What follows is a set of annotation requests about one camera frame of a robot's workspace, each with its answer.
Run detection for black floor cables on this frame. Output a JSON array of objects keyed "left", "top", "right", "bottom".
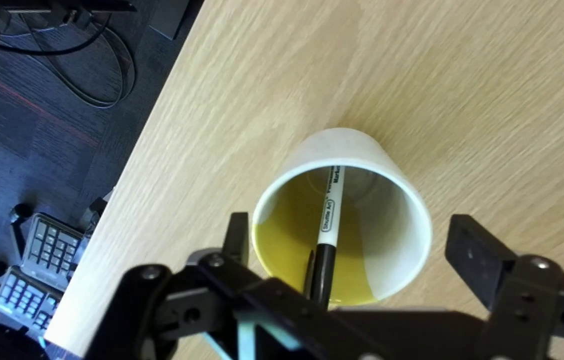
[{"left": 0, "top": 5, "right": 141, "bottom": 109}]

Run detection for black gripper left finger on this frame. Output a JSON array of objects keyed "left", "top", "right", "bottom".
[{"left": 221, "top": 212, "right": 251, "bottom": 263}]

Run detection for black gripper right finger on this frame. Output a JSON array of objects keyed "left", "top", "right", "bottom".
[{"left": 444, "top": 213, "right": 516, "bottom": 308}]

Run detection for grey keypad device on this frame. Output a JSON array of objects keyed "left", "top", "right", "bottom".
[
  {"left": 10, "top": 203, "right": 94, "bottom": 282},
  {"left": 0, "top": 261, "right": 63, "bottom": 335}
]

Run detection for yellow and white mug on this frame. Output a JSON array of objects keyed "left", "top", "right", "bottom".
[{"left": 251, "top": 128, "right": 433, "bottom": 305}]

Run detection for white marker with black cap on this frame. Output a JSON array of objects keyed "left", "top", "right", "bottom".
[{"left": 311, "top": 166, "right": 344, "bottom": 308}]

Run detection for grey keypad device upper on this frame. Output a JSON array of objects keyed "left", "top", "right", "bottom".
[{"left": 10, "top": 203, "right": 94, "bottom": 282}]

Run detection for grey keypad device lower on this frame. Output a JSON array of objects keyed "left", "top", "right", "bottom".
[{"left": 0, "top": 261, "right": 63, "bottom": 335}]

